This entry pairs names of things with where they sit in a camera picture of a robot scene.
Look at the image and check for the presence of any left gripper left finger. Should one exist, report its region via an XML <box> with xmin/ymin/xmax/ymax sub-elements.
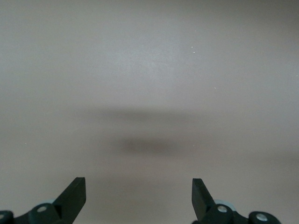
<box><xmin>14</xmin><ymin>177</ymin><xmax>86</xmax><ymax>224</ymax></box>

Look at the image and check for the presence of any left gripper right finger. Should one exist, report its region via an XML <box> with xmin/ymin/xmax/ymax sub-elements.
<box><xmin>192</xmin><ymin>178</ymin><xmax>249</xmax><ymax>224</ymax></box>

